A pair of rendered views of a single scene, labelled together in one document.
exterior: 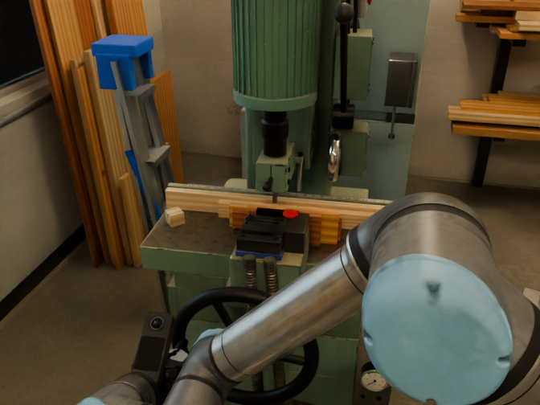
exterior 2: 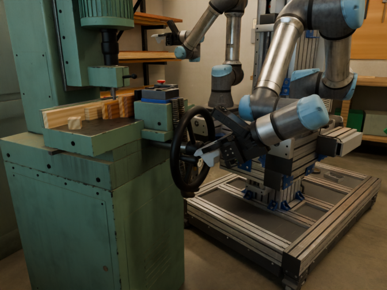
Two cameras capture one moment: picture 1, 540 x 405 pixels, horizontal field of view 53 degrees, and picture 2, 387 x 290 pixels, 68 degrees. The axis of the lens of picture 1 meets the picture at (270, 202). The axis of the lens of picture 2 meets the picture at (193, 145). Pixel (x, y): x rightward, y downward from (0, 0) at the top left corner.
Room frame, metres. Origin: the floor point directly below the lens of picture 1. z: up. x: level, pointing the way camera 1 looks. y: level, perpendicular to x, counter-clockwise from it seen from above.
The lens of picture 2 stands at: (0.52, 0.91, 1.12)
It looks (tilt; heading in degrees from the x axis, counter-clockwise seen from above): 18 degrees down; 288
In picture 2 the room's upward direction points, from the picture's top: straight up
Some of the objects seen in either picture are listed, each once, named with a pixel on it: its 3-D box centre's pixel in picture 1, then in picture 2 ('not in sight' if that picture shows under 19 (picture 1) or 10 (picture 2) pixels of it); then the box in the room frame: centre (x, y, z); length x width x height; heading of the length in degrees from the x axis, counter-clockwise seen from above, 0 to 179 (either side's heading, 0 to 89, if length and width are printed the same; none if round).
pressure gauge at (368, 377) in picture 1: (374, 378); (196, 161); (0.86, -0.23, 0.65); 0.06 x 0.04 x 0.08; 80
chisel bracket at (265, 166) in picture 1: (277, 168); (109, 78); (1.14, -0.02, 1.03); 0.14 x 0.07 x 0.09; 170
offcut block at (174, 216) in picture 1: (174, 216); (75, 122); (1.11, 0.22, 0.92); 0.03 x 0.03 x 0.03; 31
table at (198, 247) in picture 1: (277, 257); (143, 122); (1.01, -0.02, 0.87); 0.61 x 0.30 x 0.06; 80
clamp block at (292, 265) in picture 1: (271, 262); (162, 113); (0.92, 0.00, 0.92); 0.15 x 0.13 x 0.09; 80
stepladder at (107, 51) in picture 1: (154, 192); not in sight; (1.88, 0.45, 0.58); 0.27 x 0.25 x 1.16; 78
